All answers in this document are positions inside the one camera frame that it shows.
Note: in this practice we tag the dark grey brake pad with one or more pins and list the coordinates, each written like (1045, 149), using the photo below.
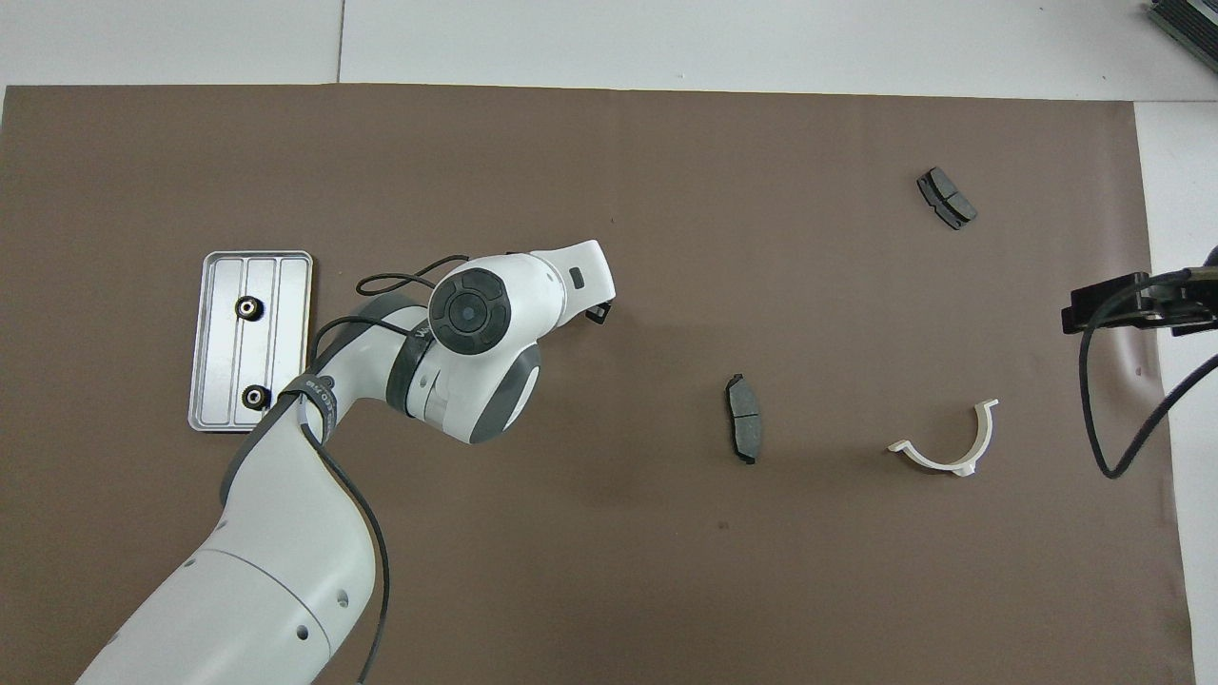
(947, 198)
(744, 419)

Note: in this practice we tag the brown paper mat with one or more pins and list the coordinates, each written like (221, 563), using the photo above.
(609, 571)

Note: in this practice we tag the silver metal tray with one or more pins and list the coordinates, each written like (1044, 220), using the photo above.
(219, 352)

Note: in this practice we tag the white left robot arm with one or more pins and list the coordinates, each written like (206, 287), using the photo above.
(285, 571)

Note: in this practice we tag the black ribbed device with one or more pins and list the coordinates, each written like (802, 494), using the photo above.
(1194, 24)

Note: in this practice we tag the white curved plastic bracket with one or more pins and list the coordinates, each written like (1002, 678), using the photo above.
(952, 466)

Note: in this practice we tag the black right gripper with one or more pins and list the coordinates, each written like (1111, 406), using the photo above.
(1180, 304)

